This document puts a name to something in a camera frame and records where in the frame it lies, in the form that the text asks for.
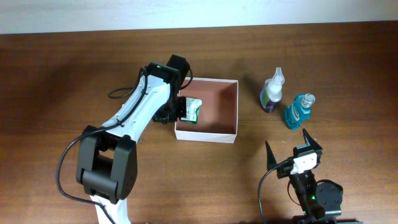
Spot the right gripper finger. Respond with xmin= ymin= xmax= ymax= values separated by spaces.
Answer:
xmin=302 ymin=128 xmax=323 ymax=164
xmin=265 ymin=141 xmax=277 ymax=170

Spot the green white soap packet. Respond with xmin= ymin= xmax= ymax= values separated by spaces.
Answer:
xmin=180 ymin=98 xmax=202 ymax=124

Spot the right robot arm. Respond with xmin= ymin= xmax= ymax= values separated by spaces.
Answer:
xmin=260 ymin=129 xmax=343 ymax=224

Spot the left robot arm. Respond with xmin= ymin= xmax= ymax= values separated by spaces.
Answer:
xmin=76 ymin=55 xmax=190 ymax=223

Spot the teal mouthwash bottle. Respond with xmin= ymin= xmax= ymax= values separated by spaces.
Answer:
xmin=284 ymin=93 xmax=315 ymax=129

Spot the pink cardboard box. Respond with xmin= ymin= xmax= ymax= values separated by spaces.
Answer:
xmin=174 ymin=78 xmax=239 ymax=144

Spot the purple foam soap bottle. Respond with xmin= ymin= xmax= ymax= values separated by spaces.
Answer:
xmin=259 ymin=67 xmax=285 ymax=113

